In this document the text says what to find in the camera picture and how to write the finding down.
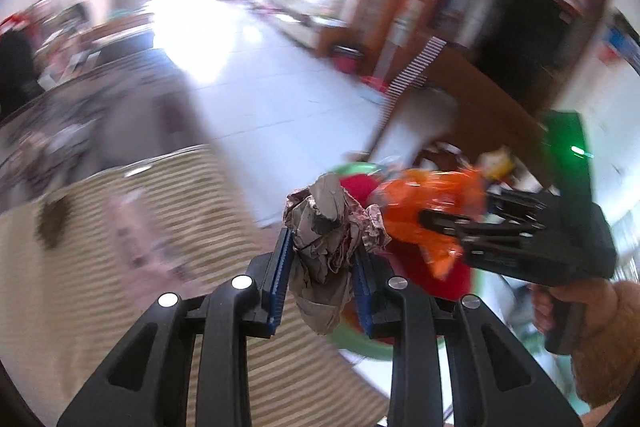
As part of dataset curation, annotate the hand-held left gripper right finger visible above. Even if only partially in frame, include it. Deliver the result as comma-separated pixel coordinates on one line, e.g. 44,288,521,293
350,247,585,427

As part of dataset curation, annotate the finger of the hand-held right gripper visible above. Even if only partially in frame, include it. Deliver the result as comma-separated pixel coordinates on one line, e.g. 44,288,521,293
485,189,548,214
417,208,543,253

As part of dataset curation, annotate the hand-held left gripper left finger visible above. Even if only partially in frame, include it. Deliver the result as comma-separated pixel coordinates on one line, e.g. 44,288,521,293
56,227,296,427

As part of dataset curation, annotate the paper wrapper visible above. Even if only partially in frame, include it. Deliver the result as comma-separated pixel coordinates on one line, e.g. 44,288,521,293
282,173,392,335

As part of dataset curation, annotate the orange plastic bag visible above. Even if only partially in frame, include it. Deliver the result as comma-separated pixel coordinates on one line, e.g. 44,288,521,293
367,167,488,280

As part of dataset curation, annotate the person's right forearm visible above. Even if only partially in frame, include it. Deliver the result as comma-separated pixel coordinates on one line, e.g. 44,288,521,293
570,279,640,410

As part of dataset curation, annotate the person's right hand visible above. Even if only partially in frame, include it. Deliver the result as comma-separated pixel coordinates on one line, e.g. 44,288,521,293
530,279,618,338

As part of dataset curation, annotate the red bin liner bag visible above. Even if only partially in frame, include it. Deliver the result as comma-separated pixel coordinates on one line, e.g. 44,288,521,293
340,174,476,303

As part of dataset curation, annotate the yellow striped mat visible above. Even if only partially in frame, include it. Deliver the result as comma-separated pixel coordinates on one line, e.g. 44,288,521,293
0,146,396,427

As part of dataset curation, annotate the striped stick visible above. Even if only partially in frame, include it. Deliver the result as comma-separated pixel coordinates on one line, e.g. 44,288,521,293
387,36,446,100

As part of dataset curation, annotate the red plastic bucket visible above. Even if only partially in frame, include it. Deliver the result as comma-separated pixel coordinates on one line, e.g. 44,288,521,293
332,46,363,75

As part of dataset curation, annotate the dark brown scrap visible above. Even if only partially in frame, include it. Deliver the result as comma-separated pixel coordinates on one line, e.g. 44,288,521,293
34,199,71,250

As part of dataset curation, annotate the television cabinet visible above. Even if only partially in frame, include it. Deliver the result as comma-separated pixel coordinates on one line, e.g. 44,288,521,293
270,0,351,52

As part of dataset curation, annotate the black coat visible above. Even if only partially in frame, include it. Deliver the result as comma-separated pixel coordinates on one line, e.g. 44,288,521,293
0,27,38,118

